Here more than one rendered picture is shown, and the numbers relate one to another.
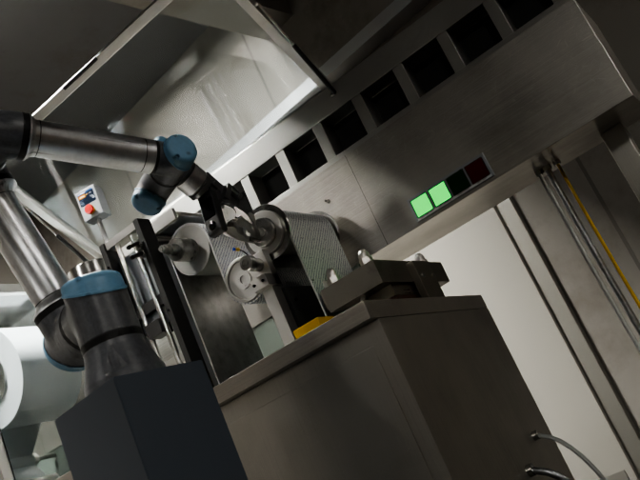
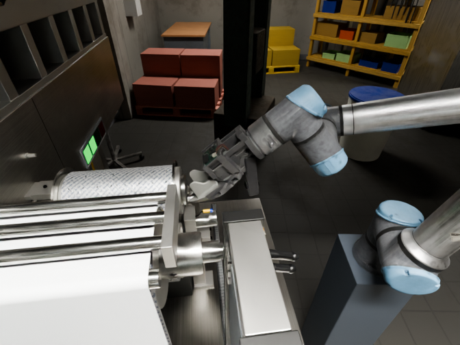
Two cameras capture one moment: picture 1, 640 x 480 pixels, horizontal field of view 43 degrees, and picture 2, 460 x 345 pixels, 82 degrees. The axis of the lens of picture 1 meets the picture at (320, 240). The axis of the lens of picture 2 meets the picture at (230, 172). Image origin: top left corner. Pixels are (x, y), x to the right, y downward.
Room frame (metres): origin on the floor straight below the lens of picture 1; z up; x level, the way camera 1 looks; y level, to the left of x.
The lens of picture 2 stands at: (2.15, 0.59, 1.68)
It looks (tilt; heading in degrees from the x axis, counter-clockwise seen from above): 37 degrees down; 236
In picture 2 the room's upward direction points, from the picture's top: straight up
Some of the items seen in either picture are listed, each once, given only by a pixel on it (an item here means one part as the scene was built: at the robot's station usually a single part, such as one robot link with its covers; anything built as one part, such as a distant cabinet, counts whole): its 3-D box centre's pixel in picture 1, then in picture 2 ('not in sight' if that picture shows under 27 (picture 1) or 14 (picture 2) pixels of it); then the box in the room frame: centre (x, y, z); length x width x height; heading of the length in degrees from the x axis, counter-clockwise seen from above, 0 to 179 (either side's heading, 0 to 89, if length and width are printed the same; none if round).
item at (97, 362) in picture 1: (120, 364); (380, 248); (1.43, 0.43, 0.95); 0.15 x 0.15 x 0.10
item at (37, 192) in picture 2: not in sight; (43, 189); (2.24, -0.02, 1.28); 0.06 x 0.05 x 0.02; 152
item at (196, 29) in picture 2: not in sight; (190, 50); (-0.46, -4.59, 0.41); 1.46 x 0.75 x 0.81; 54
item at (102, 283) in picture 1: (98, 309); (394, 225); (1.43, 0.43, 1.07); 0.13 x 0.12 x 0.14; 41
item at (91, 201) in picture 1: (91, 204); not in sight; (2.25, 0.59, 1.66); 0.07 x 0.07 x 0.10; 79
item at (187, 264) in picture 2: (183, 250); (182, 254); (2.07, 0.35, 1.33); 0.06 x 0.06 x 0.06; 62
